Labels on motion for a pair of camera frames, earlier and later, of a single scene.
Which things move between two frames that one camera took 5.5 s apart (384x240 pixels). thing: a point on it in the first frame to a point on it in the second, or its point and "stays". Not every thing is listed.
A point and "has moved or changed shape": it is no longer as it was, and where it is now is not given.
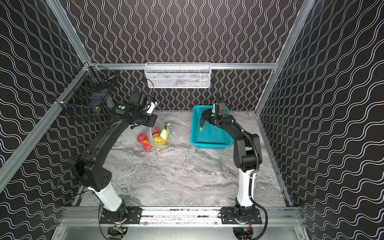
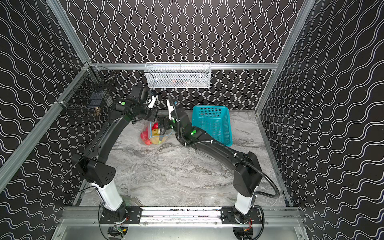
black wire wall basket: x=90 y=89 stays
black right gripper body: x=207 y=115 to x=165 y=122
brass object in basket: x=97 y=111 stays
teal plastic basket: x=210 y=136 stays
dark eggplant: x=203 y=116 to x=162 y=130
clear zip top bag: x=155 y=138 has moved or changed shape
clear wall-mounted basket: x=178 y=75 stays
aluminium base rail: x=90 y=217 stays
